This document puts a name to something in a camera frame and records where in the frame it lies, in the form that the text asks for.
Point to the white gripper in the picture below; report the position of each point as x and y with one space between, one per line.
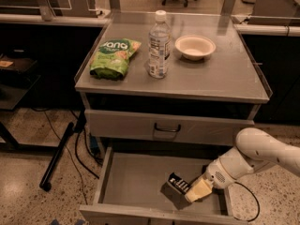
216 174

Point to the black rxbar chocolate bar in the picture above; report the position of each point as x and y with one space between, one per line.
178 184

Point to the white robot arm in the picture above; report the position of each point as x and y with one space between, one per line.
254 151

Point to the open grey middle drawer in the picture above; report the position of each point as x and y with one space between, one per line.
133 190

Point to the grey metal drawer cabinet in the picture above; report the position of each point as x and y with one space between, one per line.
225 86

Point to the closed grey top drawer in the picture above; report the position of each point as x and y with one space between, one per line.
140 126

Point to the white paper bowl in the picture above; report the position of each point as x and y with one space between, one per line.
195 48

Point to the clear plastic water bottle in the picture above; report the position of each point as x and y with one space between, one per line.
159 46

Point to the green chip bag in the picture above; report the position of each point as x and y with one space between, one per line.
111 60

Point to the black stand leg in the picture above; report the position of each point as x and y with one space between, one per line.
45 182

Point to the dark side table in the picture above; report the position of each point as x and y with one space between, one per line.
16 80

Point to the black drawer handle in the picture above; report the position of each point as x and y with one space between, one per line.
167 129

